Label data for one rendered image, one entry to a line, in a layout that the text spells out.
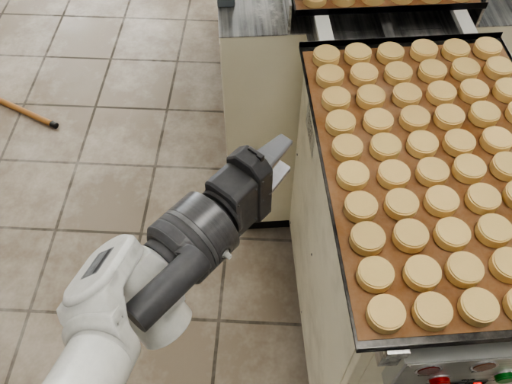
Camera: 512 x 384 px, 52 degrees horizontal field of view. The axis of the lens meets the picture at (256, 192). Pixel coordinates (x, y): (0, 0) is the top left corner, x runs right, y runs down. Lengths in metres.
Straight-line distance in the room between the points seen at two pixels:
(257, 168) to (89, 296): 0.23
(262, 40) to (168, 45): 1.37
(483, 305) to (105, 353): 0.48
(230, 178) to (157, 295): 0.17
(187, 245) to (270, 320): 1.14
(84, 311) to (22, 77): 2.09
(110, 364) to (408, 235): 0.46
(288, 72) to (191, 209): 0.72
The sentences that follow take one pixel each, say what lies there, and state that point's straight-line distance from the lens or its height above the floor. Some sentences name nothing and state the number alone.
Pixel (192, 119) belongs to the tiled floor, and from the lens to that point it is 2.18.
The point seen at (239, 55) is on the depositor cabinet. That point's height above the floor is 0.79.
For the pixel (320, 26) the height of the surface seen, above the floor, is 0.90.
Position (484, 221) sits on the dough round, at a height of 0.92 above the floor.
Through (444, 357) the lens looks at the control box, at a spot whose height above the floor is 0.84.
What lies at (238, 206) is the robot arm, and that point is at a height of 1.06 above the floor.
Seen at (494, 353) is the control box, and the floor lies 0.84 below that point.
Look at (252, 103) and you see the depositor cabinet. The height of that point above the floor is 0.64.
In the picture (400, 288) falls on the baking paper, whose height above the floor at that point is 0.90.
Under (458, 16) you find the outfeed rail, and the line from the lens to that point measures 1.21.
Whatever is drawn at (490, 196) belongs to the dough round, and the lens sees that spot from 0.86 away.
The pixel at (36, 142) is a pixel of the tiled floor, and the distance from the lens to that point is 2.25.
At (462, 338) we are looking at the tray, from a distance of 0.75.
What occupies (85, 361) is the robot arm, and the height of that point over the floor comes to 1.12.
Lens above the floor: 1.56
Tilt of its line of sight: 54 degrees down
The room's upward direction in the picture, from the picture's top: straight up
